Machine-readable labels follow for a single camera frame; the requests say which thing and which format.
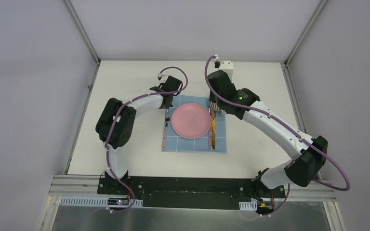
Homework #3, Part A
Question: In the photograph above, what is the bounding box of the pink handled fork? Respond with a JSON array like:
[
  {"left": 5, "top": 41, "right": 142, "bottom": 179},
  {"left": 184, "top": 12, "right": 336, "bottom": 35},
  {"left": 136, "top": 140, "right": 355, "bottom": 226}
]
[{"left": 162, "top": 109, "right": 171, "bottom": 151}]

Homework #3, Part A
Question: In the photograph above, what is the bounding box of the grey ribbed mug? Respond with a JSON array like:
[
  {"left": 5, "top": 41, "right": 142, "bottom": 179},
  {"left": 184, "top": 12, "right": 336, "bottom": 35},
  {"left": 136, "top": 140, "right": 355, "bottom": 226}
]
[{"left": 208, "top": 99, "right": 222, "bottom": 113}]

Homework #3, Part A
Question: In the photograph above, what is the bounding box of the purple cable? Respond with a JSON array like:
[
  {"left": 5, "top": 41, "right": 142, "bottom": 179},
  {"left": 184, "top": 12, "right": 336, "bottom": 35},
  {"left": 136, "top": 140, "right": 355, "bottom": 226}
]
[
  {"left": 204, "top": 55, "right": 352, "bottom": 220},
  {"left": 103, "top": 66, "right": 189, "bottom": 214}
]

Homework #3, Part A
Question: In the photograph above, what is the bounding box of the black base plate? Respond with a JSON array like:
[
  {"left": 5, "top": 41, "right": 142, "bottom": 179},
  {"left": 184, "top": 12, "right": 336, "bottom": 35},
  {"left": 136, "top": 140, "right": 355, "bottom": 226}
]
[{"left": 97, "top": 176, "right": 285, "bottom": 210}]

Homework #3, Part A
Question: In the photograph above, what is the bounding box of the aluminium frame rail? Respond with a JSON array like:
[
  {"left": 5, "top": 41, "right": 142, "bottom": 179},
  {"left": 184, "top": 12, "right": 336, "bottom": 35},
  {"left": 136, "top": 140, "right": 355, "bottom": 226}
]
[{"left": 38, "top": 175, "right": 345, "bottom": 231}]

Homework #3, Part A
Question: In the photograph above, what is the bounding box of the blue checked cloth napkin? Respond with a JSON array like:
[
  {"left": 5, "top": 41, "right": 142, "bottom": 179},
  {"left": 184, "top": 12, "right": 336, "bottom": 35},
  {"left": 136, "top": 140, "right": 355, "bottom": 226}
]
[{"left": 163, "top": 95, "right": 227, "bottom": 154}]

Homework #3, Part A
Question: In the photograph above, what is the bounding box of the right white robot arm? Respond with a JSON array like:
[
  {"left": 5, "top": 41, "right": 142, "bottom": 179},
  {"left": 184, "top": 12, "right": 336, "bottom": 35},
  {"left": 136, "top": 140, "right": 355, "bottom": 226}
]
[{"left": 205, "top": 70, "right": 328, "bottom": 197}]

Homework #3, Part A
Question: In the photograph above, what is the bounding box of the pink handled spoon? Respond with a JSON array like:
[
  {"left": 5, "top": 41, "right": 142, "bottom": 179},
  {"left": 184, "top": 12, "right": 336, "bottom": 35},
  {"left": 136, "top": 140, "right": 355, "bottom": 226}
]
[{"left": 208, "top": 108, "right": 212, "bottom": 149}]

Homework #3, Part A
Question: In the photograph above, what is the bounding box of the gold table knife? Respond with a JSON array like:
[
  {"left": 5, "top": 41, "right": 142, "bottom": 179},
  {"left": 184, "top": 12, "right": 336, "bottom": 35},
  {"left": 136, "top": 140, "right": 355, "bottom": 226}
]
[{"left": 211, "top": 110, "right": 216, "bottom": 149}]

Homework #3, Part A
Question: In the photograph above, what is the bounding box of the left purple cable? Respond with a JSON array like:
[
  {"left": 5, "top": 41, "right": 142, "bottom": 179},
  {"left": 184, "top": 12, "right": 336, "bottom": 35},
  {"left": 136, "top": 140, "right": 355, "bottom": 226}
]
[{"left": 103, "top": 66, "right": 189, "bottom": 214}]

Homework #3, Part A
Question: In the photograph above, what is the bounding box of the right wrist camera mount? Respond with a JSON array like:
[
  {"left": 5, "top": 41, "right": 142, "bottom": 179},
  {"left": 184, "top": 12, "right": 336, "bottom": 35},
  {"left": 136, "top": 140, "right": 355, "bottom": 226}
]
[{"left": 214, "top": 58, "right": 234, "bottom": 80}]

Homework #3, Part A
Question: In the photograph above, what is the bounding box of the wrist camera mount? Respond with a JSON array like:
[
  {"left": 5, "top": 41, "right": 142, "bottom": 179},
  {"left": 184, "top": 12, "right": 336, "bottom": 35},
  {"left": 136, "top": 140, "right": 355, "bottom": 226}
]
[
  {"left": 157, "top": 73, "right": 169, "bottom": 81},
  {"left": 214, "top": 58, "right": 234, "bottom": 80}
]

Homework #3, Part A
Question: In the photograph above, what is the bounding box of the pink plate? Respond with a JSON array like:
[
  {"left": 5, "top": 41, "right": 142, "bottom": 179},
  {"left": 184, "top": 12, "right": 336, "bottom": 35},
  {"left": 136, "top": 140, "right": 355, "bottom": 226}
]
[{"left": 171, "top": 103, "right": 211, "bottom": 139}]

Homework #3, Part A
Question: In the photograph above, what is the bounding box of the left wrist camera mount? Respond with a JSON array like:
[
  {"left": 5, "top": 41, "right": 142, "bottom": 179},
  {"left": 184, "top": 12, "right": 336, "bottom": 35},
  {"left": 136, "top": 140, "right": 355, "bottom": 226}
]
[{"left": 157, "top": 73, "right": 169, "bottom": 81}]

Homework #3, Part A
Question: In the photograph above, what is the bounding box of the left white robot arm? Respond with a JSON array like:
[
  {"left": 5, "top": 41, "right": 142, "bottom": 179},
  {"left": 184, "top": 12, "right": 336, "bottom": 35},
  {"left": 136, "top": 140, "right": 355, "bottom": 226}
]
[{"left": 95, "top": 76, "right": 184, "bottom": 195}]

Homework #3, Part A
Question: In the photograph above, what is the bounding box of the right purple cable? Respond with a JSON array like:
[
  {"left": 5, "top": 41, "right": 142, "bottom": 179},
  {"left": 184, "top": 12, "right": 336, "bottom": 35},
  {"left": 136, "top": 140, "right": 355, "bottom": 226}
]
[{"left": 204, "top": 55, "right": 352, "bottom": 220}]

